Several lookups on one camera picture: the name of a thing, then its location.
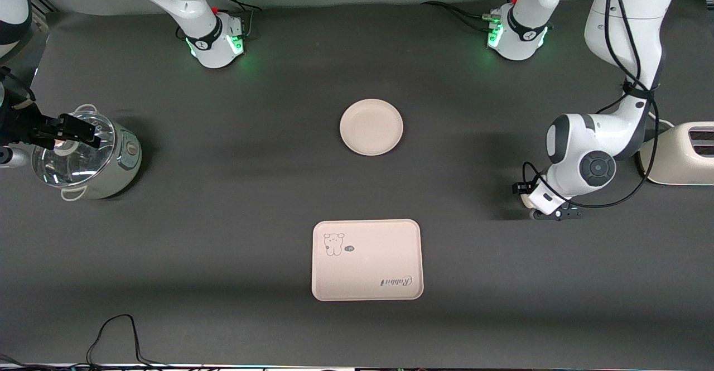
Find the pale green electric pot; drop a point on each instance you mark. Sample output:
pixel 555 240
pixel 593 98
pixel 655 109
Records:
pixel 120 164

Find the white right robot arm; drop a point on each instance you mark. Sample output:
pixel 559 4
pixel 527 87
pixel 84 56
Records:
pixel 184 3

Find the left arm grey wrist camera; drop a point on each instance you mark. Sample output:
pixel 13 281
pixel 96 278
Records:
pixel 544 213

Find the aluminium frame profile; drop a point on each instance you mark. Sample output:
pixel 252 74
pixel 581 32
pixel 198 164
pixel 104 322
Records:
pixel 43 0

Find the white toaster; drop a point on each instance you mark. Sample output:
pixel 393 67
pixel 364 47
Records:
pixel 680 162

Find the round beige plate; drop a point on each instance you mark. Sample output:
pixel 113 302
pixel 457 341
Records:
pixel 371 127

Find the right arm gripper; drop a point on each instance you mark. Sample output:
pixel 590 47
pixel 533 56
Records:
pixel 20 125

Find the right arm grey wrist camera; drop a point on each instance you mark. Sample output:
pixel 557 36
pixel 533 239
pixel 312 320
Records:
pixel 11 158

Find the beige rectangular rabbit tray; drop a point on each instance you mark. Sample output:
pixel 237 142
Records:
pixel 368 262

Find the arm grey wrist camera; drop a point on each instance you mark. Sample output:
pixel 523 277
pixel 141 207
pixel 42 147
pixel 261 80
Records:
pixel 544 213
pixel 11 158

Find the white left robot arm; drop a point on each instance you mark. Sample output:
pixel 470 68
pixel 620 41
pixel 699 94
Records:
pixel 630 19

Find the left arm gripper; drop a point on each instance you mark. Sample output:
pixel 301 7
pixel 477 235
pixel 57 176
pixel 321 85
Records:
pixel 515 188

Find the glass pot lid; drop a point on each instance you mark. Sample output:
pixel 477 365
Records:
pixel 72 165

